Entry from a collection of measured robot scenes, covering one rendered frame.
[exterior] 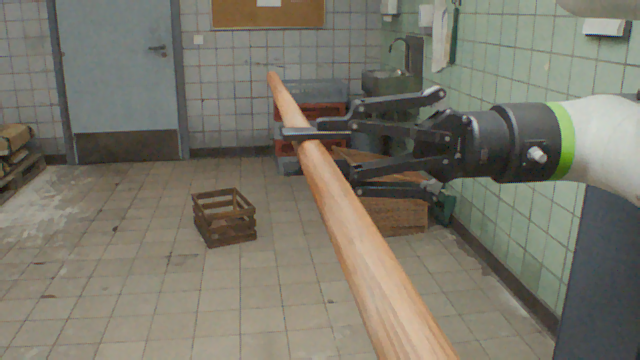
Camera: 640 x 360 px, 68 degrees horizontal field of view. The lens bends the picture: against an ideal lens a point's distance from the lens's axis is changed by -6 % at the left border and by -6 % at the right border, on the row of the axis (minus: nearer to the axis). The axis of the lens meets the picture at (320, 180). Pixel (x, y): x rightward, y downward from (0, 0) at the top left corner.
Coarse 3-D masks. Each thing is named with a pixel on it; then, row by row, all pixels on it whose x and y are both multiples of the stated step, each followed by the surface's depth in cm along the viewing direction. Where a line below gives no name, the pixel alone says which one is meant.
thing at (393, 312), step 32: (288, 96) 83; (320, 160) 44; (320, 192) 38; (352, 192) 37; (352, 224) 30; (352, 256) 27; (384, 256) 26; (352, 288) 26; (384, 288) 23; (384, 320) 21; (416, 320) 20; (384, 352) 20; (416, 352) 18; (448, 352) 18
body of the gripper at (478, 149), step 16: (448, 112) 53; (464, 112) 54; (480, 112) 54; (432, 128) 54; (448, 128) 54; (464, 128) 54; (480, 128) 52; (496, 128) 53; (416, 144) 55; (432, 144) 54; (448, 144) 54; (464, 144) 55; (480, 144) 52; (496, 144) 52; (464, 160) 55; (480, 160) 53; (496, 160) 53; (432, 176) 56; (448, 176) 56; (464, 176) 56; (480, 176) 55
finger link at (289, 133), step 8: (288, 128) 54; (296, 128) 54; (304, 128) 54; (312, 128) 54; (288, 136) 51; (296, 136) 51; (304, 136) 52; (312, 136) 52; (320, 136) 52; (328, 136) 52; (336, 136) 52; (344, 136) 52
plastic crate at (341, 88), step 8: (288, 80) 443; (296, 80) 444; (304, 80) 446; (312, 80) 447; (320, 80) 448; (328, 80) 449; (336, 80) 450; (288, 88) 407; (296, 88) 408; (304, 88) 409; (312, 88) 410; (320, 88) 411; (328, 88) 412; (336, 88) 413; (344, 88) 414; (296, 96) 410; (304, 96) 411; (312, 96) 412; (320, 96) 438; (328, 96) 414; (336, 96) 438; (344, 96) 416
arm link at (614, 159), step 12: (624, 120) 50; (636, 120) 48; (612, 132) 50; (624, 132) 48; (636, 132) 47; (612, 144) 49; (624, 144) 48; (636, 144) 46; (612, 156) 49; (624, 156) 47; (636, 156) 46; (612, 168) 49; (624, 168) 47; (636, 168) 45; (612, 180) 50; (624, 180) 48; (636, 180) 46; (624, 192) 49; (636, 192) 46; (636, 204) 48
